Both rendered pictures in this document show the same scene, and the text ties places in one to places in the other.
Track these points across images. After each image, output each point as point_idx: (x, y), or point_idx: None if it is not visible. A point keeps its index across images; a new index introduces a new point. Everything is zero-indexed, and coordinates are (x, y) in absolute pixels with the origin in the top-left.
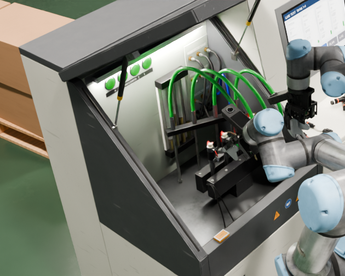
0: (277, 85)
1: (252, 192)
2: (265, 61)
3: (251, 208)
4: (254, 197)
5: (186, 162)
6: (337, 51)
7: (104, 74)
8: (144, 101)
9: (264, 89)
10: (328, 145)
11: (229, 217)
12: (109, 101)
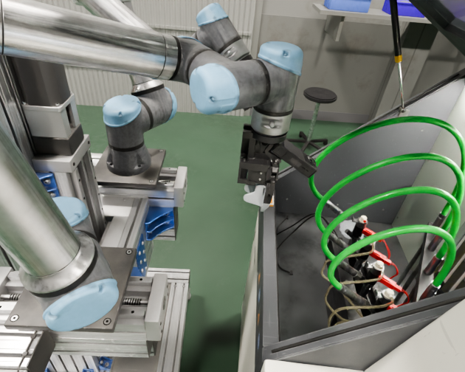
0: (435, 362)
1: (317, 314)
2: None
3: (274, 238)
4: (308, 306)
5: None
6: (214, 63)
7: None
8: None
9: (418, 305)
10: (144, 22)
11: (303, 267)
12: (463, 128)
